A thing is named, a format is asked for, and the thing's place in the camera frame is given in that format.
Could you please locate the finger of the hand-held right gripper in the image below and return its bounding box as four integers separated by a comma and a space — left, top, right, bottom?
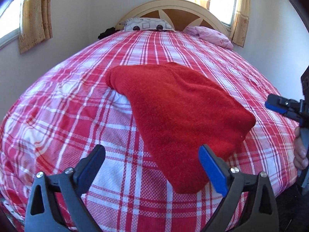
267, 94, 303, 110
265, 101, 303, 123

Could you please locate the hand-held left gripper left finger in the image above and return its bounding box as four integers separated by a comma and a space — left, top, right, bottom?
25, 144, 106, 232

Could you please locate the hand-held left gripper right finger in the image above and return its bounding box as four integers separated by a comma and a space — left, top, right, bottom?
198, 144, 280, 232

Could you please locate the red embroidered sweater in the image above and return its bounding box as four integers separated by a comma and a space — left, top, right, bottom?
105, 62, 257, 194

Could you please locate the person's right hand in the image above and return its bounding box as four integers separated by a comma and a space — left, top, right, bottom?
294, 127, 309, 170

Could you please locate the red plaid bed sheet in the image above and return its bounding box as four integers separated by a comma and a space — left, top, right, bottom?
0, 30, 300, 232

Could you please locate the pink pillow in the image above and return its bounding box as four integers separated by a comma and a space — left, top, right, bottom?
185, 25, 234, 51

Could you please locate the floral quilt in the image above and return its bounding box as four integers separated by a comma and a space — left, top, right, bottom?
0, 197, 26, 232

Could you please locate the small window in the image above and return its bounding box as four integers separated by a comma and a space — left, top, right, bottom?
210, 0, 239, 27

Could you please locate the dark cloth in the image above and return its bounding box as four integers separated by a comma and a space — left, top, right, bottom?
98, 27, 117, 40

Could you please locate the cream and wood headboard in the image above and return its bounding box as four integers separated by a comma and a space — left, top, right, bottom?
115, 0, 230, 37

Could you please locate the grey patterned pillow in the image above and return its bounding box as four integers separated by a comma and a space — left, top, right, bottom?
119, 17, 176, 32

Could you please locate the large sliding window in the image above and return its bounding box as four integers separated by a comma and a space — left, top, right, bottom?
0, 0, 25, 47

